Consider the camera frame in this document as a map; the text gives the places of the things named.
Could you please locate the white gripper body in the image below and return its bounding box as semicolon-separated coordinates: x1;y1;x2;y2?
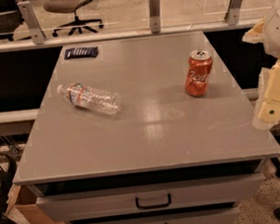
263;0;280;59

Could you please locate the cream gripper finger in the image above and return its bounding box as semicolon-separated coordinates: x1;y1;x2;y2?
252;60;280;130
242;18;266;43

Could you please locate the clear plastic water bottle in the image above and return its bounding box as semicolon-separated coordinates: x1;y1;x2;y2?
56;83;121;115

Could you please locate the orange soda can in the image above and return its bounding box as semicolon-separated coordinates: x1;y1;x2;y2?
184;49;213;97

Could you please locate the upper grey drawer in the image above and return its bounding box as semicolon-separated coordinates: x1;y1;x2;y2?
36;173;264;222

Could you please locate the grey drawer cabinet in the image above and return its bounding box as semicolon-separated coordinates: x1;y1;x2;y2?
14;32;280;224

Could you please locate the black office chair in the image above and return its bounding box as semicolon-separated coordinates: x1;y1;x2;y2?
43;0;104;37

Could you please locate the cardboard box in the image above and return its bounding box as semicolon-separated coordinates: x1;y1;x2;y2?
5;186;64;224

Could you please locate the right metal bracket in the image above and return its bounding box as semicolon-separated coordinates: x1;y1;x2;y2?
224;0;244;26

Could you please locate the metal bracket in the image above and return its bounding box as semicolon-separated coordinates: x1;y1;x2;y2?
224;0;244;26
18;1;45;44
148;0;161;34

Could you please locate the middle metal bracket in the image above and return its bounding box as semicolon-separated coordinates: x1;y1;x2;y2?
148;0;161;34

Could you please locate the black upper drawer handle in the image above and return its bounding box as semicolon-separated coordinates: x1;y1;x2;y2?
134;193;173;211

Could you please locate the left metal bracket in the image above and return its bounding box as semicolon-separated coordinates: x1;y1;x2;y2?
18;1;45;44

